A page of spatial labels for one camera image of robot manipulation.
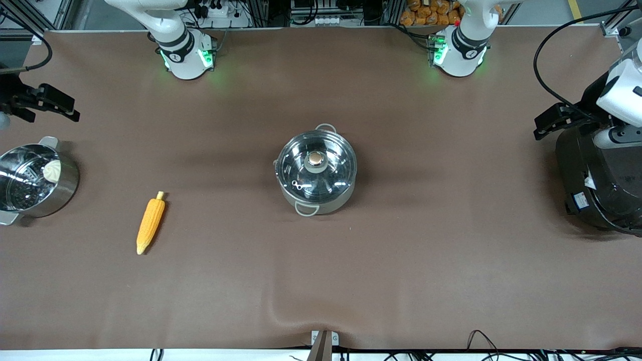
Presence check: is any yellow corn cob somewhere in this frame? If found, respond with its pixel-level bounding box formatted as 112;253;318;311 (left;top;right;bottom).
136;191;166;255

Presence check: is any glass pot lid with knob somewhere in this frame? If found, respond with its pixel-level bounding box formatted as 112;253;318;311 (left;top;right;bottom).
277;131;358;204

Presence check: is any stainless steel steamer pot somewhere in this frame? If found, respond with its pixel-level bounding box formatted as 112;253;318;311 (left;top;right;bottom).
0;136;80;226

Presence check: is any black rice cooker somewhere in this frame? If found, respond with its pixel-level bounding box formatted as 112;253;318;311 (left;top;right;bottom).
555;128;642;236

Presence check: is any bag of orange snacks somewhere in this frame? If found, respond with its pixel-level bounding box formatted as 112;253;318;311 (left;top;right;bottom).
400;0;462;27

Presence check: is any white power strip with plugs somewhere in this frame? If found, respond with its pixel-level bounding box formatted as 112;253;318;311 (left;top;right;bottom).
193;0;242;19

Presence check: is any brown table mat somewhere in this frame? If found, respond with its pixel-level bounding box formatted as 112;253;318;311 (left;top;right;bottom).
0;26;642;350

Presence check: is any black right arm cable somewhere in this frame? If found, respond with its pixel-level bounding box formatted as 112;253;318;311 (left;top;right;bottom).
0;15;53;74

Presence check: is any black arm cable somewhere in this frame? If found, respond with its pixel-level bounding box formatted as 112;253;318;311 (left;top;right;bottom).
533;5;642;109
0;15;53;74

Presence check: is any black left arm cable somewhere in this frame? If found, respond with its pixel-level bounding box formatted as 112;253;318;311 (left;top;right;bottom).
533;5;642;109

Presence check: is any black looped floor cable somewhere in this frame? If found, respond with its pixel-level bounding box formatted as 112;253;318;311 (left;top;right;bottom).
466;329;503;361

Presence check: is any grey two-handled cooking pot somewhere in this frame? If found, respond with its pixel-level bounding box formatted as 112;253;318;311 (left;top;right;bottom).
273;124;358;217

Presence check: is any metal table edge bracket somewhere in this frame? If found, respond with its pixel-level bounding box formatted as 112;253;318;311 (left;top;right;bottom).
307;330;340;361

